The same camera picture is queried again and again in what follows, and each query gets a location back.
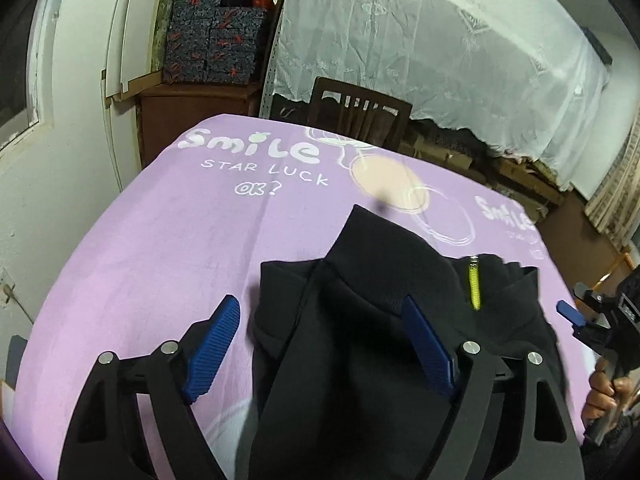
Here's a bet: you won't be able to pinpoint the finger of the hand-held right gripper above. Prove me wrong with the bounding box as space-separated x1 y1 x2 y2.
573 281 615 307
556 300 612 335

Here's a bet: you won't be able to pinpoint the stack of dark patterned boxes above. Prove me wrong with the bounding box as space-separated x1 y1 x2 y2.
162 0 269 86

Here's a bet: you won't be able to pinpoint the window with white frame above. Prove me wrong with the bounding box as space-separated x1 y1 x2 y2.
0 0 76 153

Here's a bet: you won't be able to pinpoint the white perforated shelf post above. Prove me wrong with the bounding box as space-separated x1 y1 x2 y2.
259 22 282 120

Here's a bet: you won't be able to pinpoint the dark wooden chair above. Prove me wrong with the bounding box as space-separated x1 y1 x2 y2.
306 76 414 152

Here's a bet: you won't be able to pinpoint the beige patterned curtain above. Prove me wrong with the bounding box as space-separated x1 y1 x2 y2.
584 122 640 252

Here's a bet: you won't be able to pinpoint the purple printed blanket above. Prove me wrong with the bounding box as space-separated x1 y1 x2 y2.
10 114 591 480

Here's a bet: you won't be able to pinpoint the wall socket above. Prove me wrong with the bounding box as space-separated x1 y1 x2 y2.
0 267 18 307

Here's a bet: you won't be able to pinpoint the brown wooden cabinet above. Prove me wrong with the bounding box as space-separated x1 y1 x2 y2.
135 82 264 168

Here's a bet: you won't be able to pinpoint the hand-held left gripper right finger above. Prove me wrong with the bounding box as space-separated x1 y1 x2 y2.
402 294 586 480

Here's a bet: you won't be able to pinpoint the white lace curtain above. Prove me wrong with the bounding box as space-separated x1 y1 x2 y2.
272 0 614 197

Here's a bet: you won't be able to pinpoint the white boards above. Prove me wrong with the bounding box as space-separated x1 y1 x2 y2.
101 0 168 102

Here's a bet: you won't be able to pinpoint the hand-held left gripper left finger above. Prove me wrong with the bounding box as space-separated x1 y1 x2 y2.
59 294 242 480

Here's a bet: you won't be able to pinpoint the black jacket with yellow lining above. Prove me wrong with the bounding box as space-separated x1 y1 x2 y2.
240 204 569 480

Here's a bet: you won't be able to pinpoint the pile of cardboard boxes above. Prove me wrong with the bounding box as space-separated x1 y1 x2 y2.
400 122 567 207

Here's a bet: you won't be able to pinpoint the person's right hand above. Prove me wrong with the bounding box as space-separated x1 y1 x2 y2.
581 357 640 428

